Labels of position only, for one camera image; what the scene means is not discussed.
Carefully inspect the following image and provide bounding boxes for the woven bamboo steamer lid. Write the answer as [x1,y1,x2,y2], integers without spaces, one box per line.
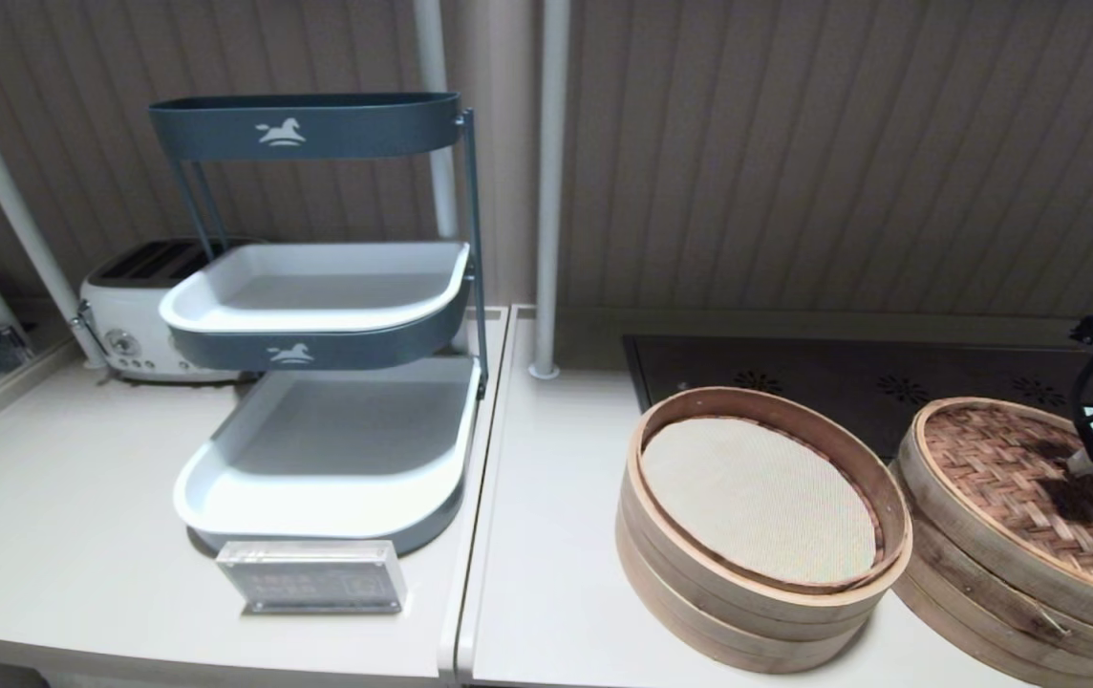
[895,397,1093,639]

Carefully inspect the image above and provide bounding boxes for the right bamboo steamer with lid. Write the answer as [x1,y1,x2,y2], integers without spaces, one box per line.
[893,497,1093,670]

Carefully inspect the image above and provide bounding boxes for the white mesh steamer liner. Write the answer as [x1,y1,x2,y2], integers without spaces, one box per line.
[640,416,880,586]

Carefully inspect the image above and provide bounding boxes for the tall bamboo steamer basket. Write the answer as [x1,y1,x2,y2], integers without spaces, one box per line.
[615,386,914,676]

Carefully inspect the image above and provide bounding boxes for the black glass induction cooktop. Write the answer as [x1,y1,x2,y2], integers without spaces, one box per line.
[621,333,1093,460]

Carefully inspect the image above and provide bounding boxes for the straight white pole with foot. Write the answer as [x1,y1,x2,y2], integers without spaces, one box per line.
[527,0,572,380]

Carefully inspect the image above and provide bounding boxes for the large white-lined grey tray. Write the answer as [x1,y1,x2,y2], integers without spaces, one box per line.
[172,355,482,557]

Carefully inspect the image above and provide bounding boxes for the white pole behind rack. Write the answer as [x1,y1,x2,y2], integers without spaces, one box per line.
[413,0,471,355]

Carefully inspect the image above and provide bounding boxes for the clear acrylic sign holder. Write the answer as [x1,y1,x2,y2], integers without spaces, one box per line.
[215,540,408,615]

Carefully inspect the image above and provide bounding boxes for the grey tray with horse logo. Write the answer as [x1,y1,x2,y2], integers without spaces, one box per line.
[157,241,473,374]

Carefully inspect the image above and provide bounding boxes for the dark grey rack tray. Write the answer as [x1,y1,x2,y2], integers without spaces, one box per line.
[147,92,463,161]

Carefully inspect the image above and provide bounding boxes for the white retro toaster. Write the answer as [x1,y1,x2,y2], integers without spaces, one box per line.
[76,237,266,385]

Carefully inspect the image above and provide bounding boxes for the long slanted white pole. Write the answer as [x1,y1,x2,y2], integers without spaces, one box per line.
[0,19,108,372]

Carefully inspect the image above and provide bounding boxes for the dark grey rack frame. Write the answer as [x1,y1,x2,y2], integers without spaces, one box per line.
[169,108,491,402]

